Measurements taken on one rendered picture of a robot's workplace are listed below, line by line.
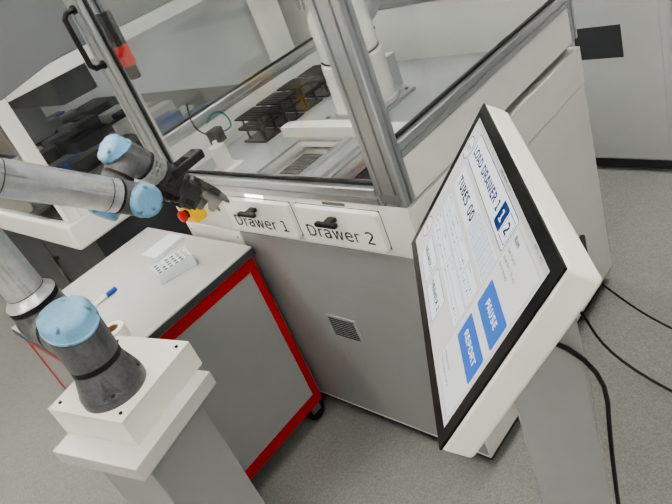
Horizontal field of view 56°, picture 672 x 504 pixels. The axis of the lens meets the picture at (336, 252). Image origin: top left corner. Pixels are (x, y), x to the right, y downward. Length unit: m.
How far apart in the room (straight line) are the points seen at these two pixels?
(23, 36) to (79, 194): 1.09
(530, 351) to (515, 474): 1.29
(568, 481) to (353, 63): 0.88
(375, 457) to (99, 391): 1.05
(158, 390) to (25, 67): 1.28
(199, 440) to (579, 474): 0.86
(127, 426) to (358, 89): 0.85
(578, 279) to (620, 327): 1.69
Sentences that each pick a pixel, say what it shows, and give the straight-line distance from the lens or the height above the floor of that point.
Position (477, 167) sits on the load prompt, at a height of 1.15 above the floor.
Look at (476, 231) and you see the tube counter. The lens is 0.97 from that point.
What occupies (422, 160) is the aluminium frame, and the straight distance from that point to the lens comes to 1.47.
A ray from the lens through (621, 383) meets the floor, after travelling 2.23.
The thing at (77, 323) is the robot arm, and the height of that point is 1.05.
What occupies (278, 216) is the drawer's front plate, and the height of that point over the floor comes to 0.89.
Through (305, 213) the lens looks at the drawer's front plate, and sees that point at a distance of 1.66.
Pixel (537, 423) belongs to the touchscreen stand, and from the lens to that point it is 1.14.
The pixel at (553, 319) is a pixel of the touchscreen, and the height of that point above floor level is 1.13.
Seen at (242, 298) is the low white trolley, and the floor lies 0.63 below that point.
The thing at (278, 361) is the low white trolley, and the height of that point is 0.35.
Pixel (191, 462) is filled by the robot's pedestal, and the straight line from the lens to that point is 1.61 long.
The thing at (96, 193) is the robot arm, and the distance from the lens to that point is 1.40.
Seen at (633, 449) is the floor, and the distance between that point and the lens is 2.07.
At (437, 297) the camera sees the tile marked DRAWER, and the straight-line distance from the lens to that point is 1.03.
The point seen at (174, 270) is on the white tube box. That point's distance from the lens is 2.01.
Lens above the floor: 1.63
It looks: 30 degrees down
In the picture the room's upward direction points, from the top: 23 degrees counter-clockwise
